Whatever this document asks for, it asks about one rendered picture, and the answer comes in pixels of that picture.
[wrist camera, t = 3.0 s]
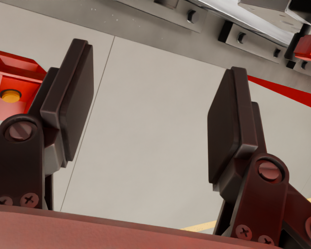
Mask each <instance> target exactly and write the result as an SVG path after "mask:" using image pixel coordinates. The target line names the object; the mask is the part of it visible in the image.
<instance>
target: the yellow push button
mask: <svg viewBox="0 0 311 249"><path fill-rule="evenodd" d="M19 99H20V95H19V93H18V92H16V91H13V90H8V91H5V92H3V93H2V100H3V101H5V102H8V103H14V102H17V101H18V100H19Z"/></svg>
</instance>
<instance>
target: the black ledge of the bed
mask: <svg viewBox="0 0 311 249"><path fill-rule="evenodd" d="M0 2H2V3H5V4H8V5H11V6H15V7H18V8H22V9H25V10H28V11H32V12H35V13H39V14H42V15H45V16H49V17H52V18H56V19H59V20H62V21H66V22H69V23H73V24H76V25H79V26H83V27H86V28H90V29H93V30H96V31H99V32H103V33H106V34H109V35H113V36H116V37H120V38H123V39H127V40H130V41H133V42H137V43H141V44H144V45H148V46H151V47H154V48H158V49H161V50H165V51H168V52H171V53H175V54H178V55H182V56H185V57H188V58H191V59H195V60H198V61H202V62H205V63H208V64H212V65H215V66H219V67H222V68H225V69H231V67H232V66H234V67H240V68H245V69H246V70H247V75H249V76H253V77H256V78H259V79H263V80H266V81H270V82H273V83H277V84H280V85H283V86H287V87H290V88H294V89H297V90H300V91H304V92H307V93H311V77H310V76H308V75H305V74H303V73H300V72H297V71H295V70H292V69H290V68H287V67H286V66H287V63H288V61H289V60H288V59H285V57H284V55H285V53H286V51H287V49H286V51H285V53H284V55H283V57H282V59H281V61H280V63H279V64H277V63H274V62H272V61H269V60H267V59H264V58H262V57H259V56H256V55H254V54H251V53H249V52H246V51H244V50H241V49H238V48H236V47H233V46H231V45H228V44H225V43H223V42H220V41H218V38H219V36H220V33H221V30H222V28H223V25H224V23H225V21H226V20H225V19H222V18H220V17H218V16H216V15H214V14H212V13H210V12H208V14H207V16H206V19H205V22H204V24H203V27H202V30H201V32H200V33H197V32H194V31H191V30H189V29H186V28H184V27H181V26H178V25H176V24H173V23H171V22H168V21H166V20H163V19H160V18H158V17H155V16H153V15H150V14H147V13H145V12H142V11H140V10H137V9H134V8H132V7H129V6H127V5H125V4H122V3H119V2H117V1H114V0H0Z"/></svg>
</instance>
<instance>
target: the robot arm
mask: <svg viewBox="0 0 311 249"><path fill-rule="evenodd" d="M93 96H94V69H93V45H90V44H89V43H88V41H87V40H81V39H76V38H74V39H73V40H72V42H71V45H70V47H69V49H68V51H67V53H66V55H65V57H64V60H63V62H62V64H61V66H60V68H55V67H50V68H49V70H48V71H47V73H46V75H45V77H44V79H43V81H42V83H41V85H40V87H39V89H38V91H37V93H36V95H35V97H34V99H33V101H32V103H31V105H30V107H29V109H28V111H27V113H26V114H16V115H13V116H10V117H8V118H7V119H5V120H4V121H3V122H2V123H1V124H0V249H311V202H310V201H309V200H307V199H306V198H305V197H304V196H303V195H302V194H301V193H300V192H299V191H297V190H296V189H295V188H294V187H293V186H292V185H291V184H290V183H289V170H288V168H287V166H286V165H285V163H284V162H283V161H282V160H281V159H280V158H278V157H276V156H275V155H272V154H269V153H267V149H266V143H265V137H264V132H263V126H262V120H261V114H260V109H259V104H258V103H257V102H253V101H251V96H250V89H249V83H248V76H247V70H246V69H245V68H240V67H234V66H232V67H231V69H226V71H225V73H224V75H223V78H222V80H221V82H220V85H219V87H218V90H217V92H216V94H215V97H214V99H213V101H212V104H211V106H210V109H209V111H208V115H207V141H208V181H209V183H211V184H212V186H213V191H214V192H219V193H220V196H221V197H222V198H223V203H222V206H221V209H220V212H219V215H218V218H217V221H216V224H215V228H214V231H213V234H205V233H199V232H193V231H187V230H180V229H174V228H167V227H161V226H154V225H148V224H141V223H134V222H127V221H121V220H114V219H107V218H100V217H94V216H87V215H80V214H73V213H66V212H59V211H54V189H53V174H54V173H55V172H57V171H59V170H60V168H61V167H62V168H66V167H67V164H68V161H70V162H72V161H73V160H74V157H75V154H76V151H77V148H78V144H79V141H80V138H81V135H82V131H83V128H84V125H85V122H86V119H87V116H88V113H89V110H90V107H91V104H92V100H93Z"/></svg>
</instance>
